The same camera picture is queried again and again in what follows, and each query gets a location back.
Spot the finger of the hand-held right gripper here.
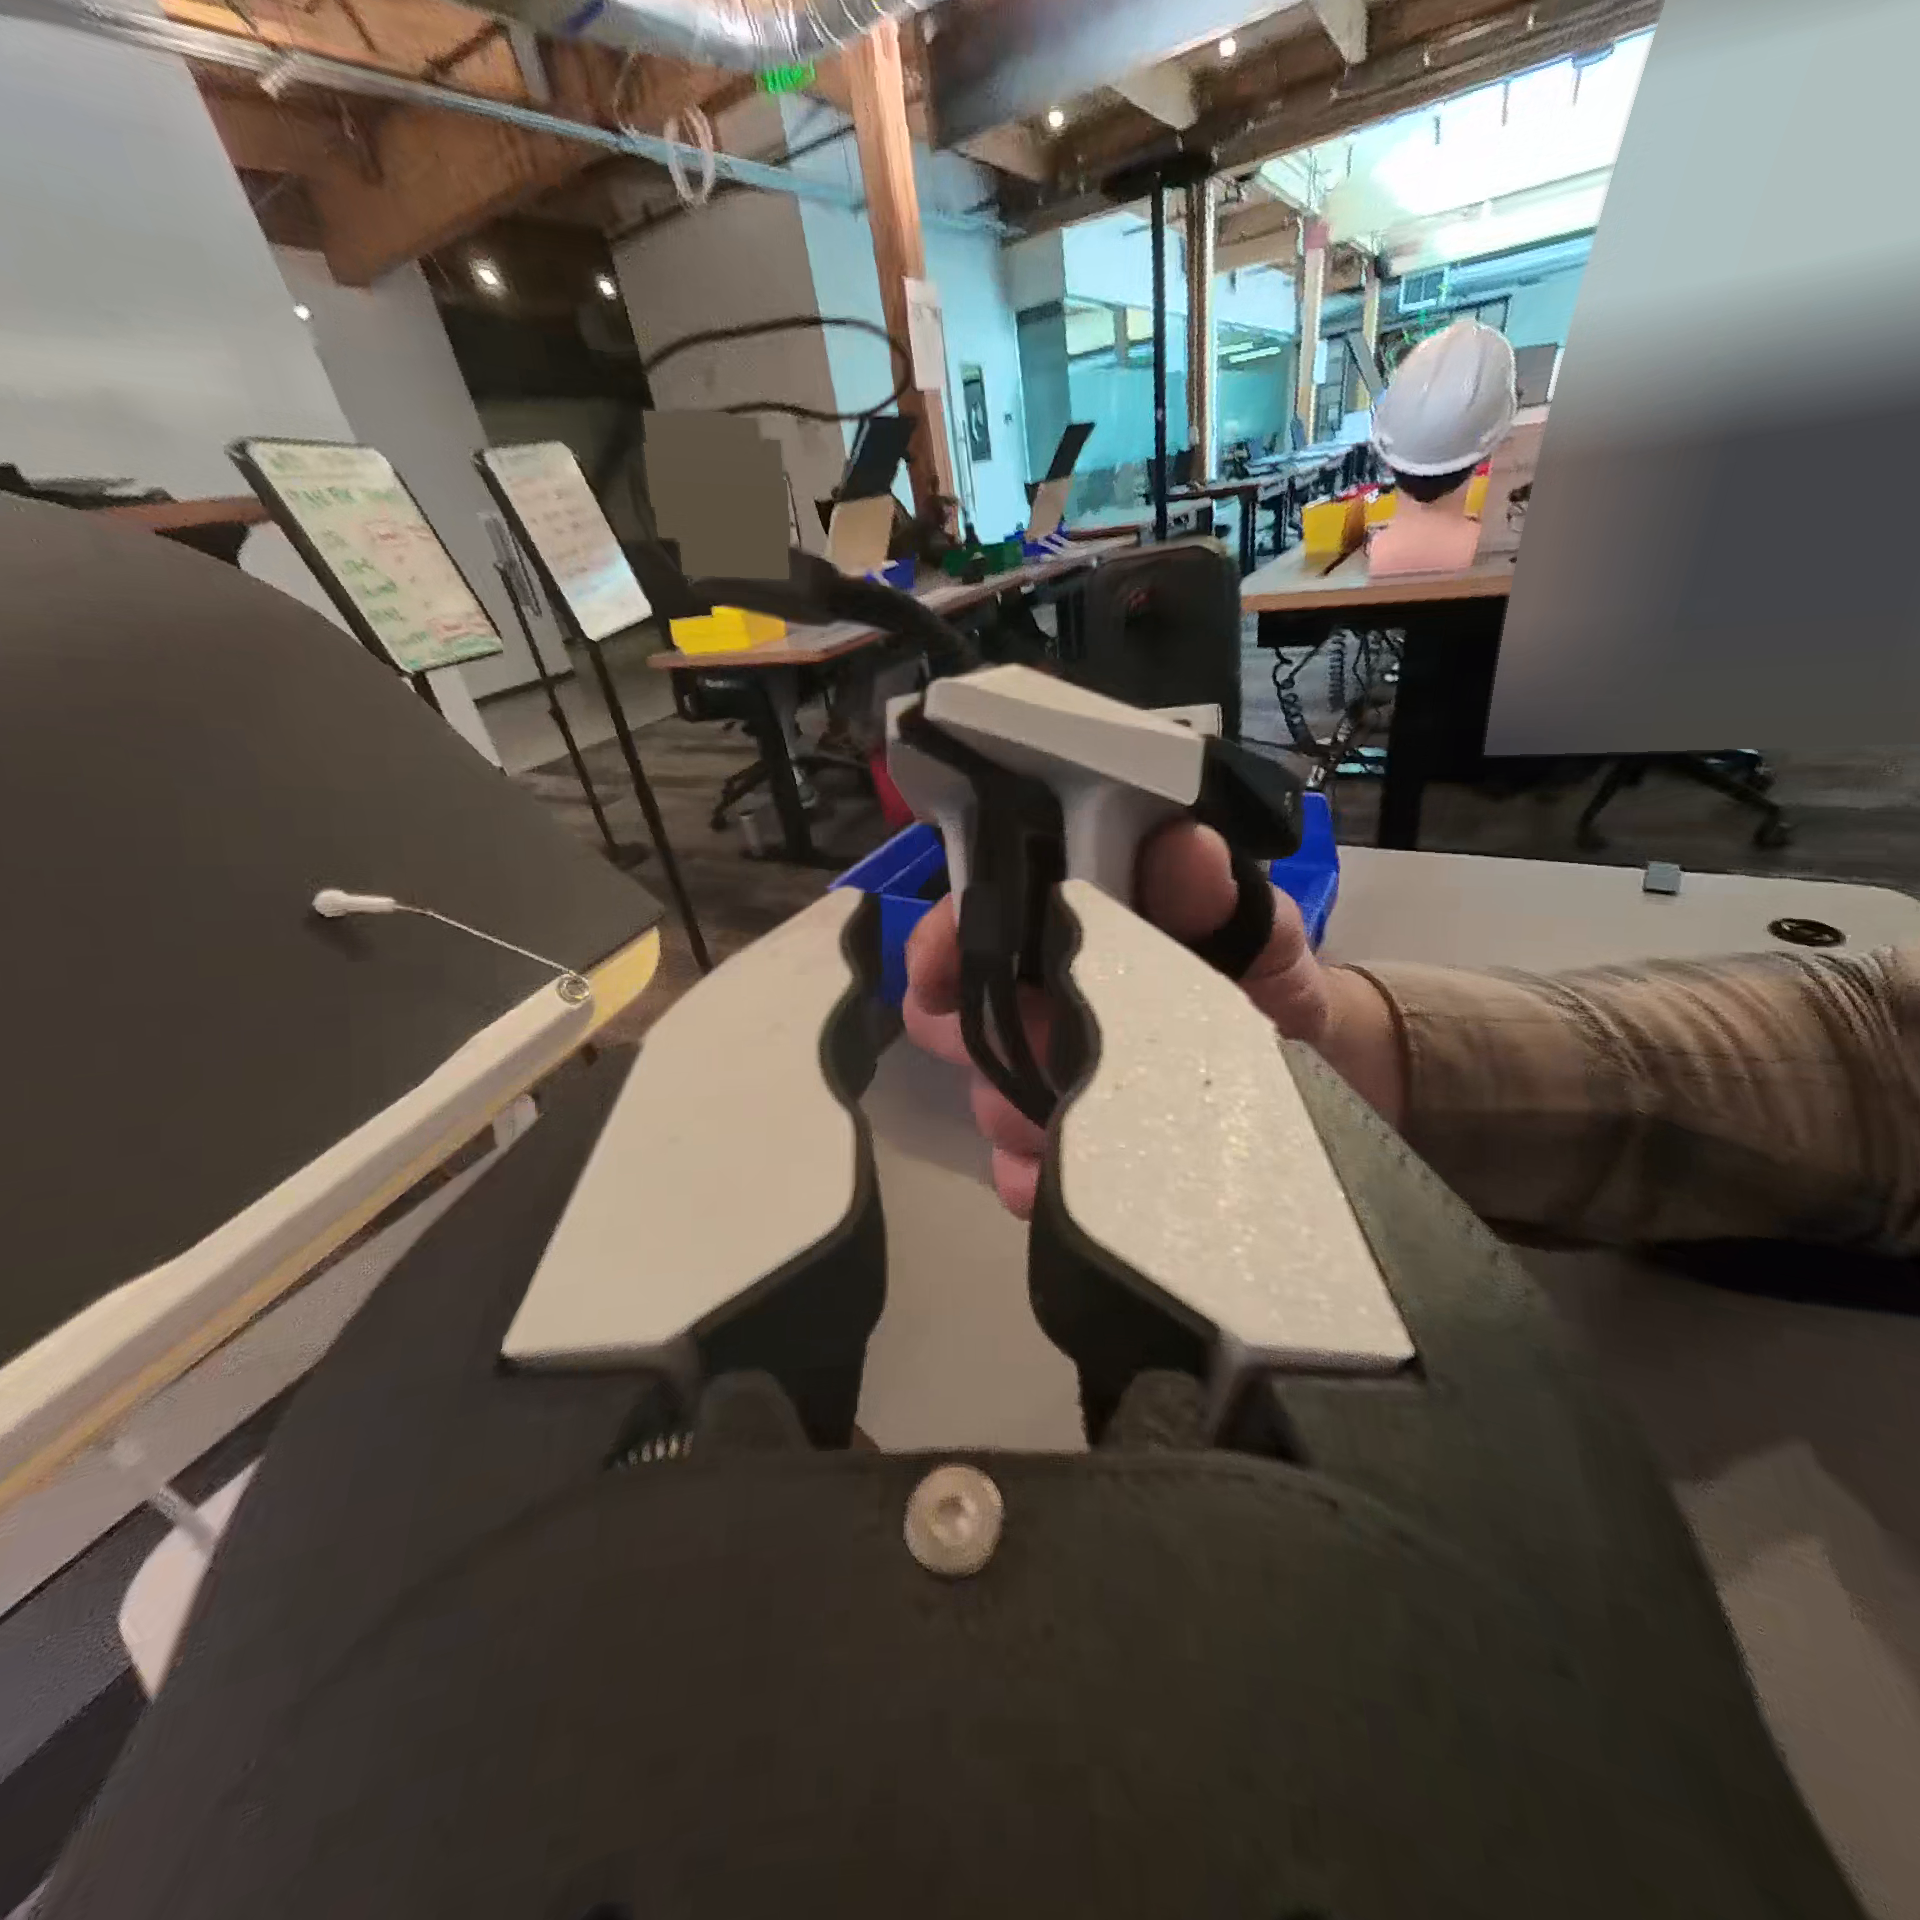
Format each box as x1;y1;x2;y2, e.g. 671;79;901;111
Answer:
895;668;1217;828

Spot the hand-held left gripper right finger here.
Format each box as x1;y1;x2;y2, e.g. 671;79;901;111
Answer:
1035;881;1412;1436

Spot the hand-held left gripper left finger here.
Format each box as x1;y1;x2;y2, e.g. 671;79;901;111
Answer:
506;891;895;1436

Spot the blue plastic bin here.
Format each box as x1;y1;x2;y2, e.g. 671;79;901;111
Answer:
835;787;1345;955

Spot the thick black cable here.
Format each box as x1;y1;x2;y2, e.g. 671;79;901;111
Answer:
686;552;1081;1129

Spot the person's right forearm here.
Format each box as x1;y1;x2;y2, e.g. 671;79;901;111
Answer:
1335;946;1920;1261

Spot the person's right hand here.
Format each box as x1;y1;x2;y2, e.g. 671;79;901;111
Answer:
901;816;1404;1216

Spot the wooden desk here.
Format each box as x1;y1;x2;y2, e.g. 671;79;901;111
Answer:
655;541;1143;858

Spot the white hard hat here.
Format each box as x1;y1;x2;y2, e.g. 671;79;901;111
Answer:
1371;320;1522;483

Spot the whiteboard with green writing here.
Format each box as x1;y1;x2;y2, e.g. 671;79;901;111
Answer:
476;442;655;647
236;439;506;677

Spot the black wood-rimmed board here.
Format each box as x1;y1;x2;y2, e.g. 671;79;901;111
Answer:
0;497;662;1443

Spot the white rounded pad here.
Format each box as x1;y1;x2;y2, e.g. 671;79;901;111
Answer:
115;1457;236;1697

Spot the thin wire with white tip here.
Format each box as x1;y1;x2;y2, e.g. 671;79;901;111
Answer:
311;888;591;1000

